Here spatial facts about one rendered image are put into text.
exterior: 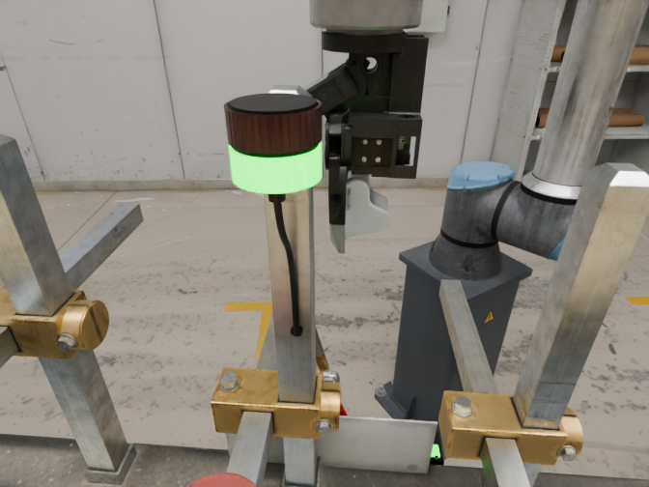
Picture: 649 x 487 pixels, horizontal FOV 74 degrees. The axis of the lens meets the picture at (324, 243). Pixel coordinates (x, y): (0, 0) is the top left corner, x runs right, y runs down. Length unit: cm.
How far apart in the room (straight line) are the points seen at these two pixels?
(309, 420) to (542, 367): 23
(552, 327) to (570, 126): 61
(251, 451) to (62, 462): 33
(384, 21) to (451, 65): 275
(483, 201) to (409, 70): 72
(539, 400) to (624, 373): 155
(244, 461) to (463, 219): 82
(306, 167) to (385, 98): 14
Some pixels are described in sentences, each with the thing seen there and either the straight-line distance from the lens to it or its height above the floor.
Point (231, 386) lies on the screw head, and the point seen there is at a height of 88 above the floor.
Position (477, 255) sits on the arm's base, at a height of 67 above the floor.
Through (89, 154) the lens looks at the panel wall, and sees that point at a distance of 347.
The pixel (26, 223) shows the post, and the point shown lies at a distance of 46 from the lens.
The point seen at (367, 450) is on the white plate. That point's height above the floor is 74.
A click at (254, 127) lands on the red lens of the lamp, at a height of 117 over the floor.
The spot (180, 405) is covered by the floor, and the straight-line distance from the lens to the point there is 167.
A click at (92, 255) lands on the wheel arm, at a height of 95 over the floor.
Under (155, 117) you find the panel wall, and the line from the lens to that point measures 321.
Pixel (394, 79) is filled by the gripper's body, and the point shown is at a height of 118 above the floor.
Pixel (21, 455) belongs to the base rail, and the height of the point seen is 70.
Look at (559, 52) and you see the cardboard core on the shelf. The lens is 301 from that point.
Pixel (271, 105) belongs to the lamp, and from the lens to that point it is 27.
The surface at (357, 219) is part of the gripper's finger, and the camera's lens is 42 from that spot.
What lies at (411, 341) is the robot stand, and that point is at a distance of 136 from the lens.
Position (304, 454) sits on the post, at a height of 78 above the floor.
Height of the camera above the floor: 124
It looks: 30 degrees down
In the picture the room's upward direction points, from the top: straight up
